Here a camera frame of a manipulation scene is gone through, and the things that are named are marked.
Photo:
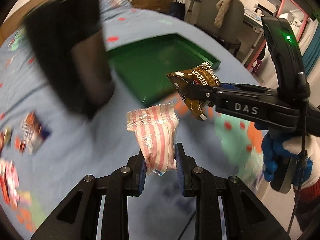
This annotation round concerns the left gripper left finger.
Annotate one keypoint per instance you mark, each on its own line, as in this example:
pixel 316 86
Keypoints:
pixel 97 205

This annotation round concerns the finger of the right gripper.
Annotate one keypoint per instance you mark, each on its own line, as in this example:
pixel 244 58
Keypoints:
pixel 207 95
pixel 234 86

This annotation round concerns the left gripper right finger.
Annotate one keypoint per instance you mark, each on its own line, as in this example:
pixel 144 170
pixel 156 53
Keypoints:
pixel 225 207

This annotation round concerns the brown chocolate snack bag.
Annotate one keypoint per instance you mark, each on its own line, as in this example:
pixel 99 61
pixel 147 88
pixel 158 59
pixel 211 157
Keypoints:
pixel 202 75

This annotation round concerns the pink striped snack packet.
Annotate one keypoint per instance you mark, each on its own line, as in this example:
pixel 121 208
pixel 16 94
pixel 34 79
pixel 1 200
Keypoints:
pixel 155 130

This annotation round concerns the pink cartoon character packet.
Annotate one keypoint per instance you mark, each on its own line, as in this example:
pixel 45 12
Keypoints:
pixel 9 183

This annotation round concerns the white blue cookie pack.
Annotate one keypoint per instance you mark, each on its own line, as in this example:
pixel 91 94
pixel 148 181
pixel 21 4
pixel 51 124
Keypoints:
pixel 34 134

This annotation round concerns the olive green snack packet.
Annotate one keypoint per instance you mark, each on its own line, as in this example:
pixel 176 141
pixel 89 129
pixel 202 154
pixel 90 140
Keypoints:
pixel 6 136

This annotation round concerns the small red candy packet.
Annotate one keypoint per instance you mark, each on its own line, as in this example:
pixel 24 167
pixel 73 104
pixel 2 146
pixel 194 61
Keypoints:
pixel 19 144

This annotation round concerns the right blue gloved hand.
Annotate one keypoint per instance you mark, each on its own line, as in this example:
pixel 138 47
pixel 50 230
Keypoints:
pixel 289 146

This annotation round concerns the pink stool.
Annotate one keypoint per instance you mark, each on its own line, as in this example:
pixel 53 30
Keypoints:
pixel 256 65

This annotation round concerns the grey chair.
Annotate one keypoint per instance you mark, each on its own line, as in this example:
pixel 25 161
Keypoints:
pixel 227 35

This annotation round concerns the teal curtain right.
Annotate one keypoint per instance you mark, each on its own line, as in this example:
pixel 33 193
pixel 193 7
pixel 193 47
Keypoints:
pixel 311 54

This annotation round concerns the green tray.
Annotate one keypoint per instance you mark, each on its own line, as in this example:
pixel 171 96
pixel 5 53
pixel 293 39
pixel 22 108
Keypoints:
pixel 143 65

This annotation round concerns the blue patterned bed cover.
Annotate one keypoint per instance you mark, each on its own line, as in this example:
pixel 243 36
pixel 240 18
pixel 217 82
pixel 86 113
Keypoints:
pixel 223 145

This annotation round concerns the dark shopping bag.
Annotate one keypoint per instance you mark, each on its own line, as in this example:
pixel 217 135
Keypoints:
pixel 177 9

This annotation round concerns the beige scarf on chair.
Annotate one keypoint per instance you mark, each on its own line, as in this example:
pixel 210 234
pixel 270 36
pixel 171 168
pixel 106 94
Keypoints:
pixel 222 8

